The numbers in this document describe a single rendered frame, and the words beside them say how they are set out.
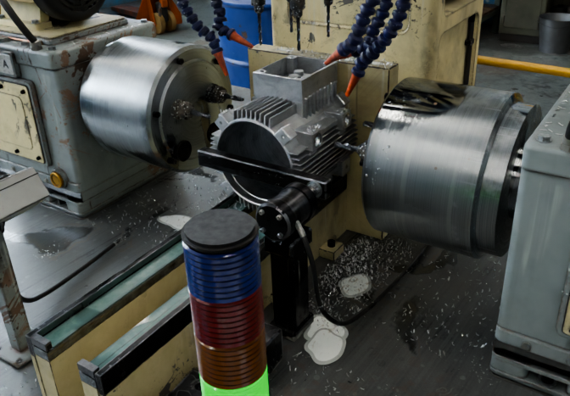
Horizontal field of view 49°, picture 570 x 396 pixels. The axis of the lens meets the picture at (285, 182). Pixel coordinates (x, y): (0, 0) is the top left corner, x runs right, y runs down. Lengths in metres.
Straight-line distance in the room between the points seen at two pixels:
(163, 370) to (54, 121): 0.63
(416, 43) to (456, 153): 0.38
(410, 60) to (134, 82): 0.51
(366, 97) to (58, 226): 0.70
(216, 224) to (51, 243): 0.88
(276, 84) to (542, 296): 0.53
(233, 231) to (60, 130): 0.90
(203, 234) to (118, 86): 0.75
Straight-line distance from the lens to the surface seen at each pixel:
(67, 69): 1.30
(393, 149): 0.89
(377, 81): 1.11
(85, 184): 1.38
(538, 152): 0.79
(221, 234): 0.48
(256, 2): 1.06
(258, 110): 1.02
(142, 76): 1.18
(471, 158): 0.86
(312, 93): 1.08
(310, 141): 1.01
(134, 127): 1.18
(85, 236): 1.34
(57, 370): 0.91
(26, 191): 0.97
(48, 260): 1.29
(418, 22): 1.19
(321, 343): 1.00
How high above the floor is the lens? 1.47
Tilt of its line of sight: 27 degrees down
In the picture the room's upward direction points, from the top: 2 degrees counter-clockwise
